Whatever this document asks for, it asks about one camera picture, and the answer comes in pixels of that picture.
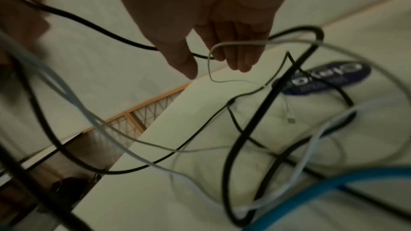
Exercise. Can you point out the round purple sticker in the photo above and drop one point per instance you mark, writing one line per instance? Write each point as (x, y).
(327, 77)

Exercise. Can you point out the dark floor item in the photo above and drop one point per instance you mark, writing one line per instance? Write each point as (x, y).
(72, 189)

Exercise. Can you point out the person's right hand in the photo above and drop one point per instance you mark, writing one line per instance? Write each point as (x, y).
(208, 1)

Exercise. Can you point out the white table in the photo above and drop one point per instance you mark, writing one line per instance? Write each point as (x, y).
(144, 199)

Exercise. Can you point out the person's left hand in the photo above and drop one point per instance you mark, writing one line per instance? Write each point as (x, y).
(22, 22)

